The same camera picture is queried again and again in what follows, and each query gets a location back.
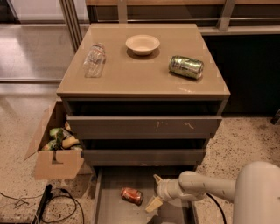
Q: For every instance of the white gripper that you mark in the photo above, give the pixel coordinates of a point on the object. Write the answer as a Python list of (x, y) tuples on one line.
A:
[(164, 189)]

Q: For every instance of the red coke can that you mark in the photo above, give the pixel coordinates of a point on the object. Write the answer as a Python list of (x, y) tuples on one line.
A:
[(132, 195)]

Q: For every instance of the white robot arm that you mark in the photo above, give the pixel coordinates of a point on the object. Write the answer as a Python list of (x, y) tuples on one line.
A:
[(255, 193)]

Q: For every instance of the bottom open grey drawer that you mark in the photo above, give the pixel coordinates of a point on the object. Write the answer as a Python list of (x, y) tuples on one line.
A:
[(110, 208)]

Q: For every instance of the middle grey drawer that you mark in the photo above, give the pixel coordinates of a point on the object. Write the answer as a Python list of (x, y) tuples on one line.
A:
[(143, 157)]

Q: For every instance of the tan drawer cabinet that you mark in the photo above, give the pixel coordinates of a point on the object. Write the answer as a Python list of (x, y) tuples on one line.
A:
[(132, 85)]

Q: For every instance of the top grey drawer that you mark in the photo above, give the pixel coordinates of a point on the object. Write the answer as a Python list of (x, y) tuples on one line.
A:
[(144, 127)]

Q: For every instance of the green soda can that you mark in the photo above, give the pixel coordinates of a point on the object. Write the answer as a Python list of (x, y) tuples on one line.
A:
[(187, 67)]

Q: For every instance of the cardboard box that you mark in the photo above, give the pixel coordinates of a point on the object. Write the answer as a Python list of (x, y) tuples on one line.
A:
[(51, 164)]

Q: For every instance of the black power strip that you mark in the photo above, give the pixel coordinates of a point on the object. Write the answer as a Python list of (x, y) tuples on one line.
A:
[(47, 194)]

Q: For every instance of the snack items in box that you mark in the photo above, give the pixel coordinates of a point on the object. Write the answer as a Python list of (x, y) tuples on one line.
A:
[(62, 138)]

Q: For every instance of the white bowl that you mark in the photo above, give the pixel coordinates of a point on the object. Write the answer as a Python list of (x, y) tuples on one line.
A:
[(142, 45)]

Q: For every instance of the metal window frame rail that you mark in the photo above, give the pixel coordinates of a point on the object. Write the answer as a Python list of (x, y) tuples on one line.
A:
[(255, 20)]

